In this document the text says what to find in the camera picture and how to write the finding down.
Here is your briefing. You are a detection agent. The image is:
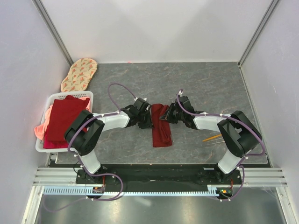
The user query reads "white slotted cable duct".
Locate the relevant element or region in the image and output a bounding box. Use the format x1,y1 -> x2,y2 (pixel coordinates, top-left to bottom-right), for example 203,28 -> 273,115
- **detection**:
43,186 -> 220,196

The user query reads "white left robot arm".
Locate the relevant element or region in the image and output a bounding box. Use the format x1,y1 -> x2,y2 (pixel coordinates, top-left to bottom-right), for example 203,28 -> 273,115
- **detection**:
64,108 -> 153,183

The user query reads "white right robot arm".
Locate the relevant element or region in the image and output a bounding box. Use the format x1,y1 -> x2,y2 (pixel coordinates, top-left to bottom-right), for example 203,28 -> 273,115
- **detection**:
159,103 -> 265,184

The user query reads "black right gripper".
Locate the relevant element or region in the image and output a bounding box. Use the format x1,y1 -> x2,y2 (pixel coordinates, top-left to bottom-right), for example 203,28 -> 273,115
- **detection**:
159,103 -> 185,124

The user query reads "floral oval placemat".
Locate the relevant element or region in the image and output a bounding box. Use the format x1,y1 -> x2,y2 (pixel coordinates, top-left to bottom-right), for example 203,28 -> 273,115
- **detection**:
60,58 -> 98,92

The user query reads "white plastic basket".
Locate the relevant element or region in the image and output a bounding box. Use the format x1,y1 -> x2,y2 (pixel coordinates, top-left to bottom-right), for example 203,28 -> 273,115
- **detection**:
34,91 -> 93,153

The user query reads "red cloth in basket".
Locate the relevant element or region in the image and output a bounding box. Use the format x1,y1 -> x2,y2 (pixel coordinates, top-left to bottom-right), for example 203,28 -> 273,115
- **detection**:
44,95 -> 90,141

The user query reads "magenta cloth in basket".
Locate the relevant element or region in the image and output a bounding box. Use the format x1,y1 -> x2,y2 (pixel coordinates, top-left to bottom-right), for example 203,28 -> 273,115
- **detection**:
43,140 -> 69,149

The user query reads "red cloth napkin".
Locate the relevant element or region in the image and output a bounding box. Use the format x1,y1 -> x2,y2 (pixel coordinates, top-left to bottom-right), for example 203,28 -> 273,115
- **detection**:
151,104 -> 172,147

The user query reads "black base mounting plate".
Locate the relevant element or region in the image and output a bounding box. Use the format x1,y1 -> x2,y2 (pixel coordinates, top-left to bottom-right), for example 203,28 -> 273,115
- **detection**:
76,164 -> 242,191

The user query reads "salmon pink cloth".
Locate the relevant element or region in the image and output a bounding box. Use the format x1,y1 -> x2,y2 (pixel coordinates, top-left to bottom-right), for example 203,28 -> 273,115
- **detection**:
34,105 -> 53,140

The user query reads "orange plastic fork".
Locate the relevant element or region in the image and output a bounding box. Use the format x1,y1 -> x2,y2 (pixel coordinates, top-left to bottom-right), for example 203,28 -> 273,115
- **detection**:
202,134 -> 222,142

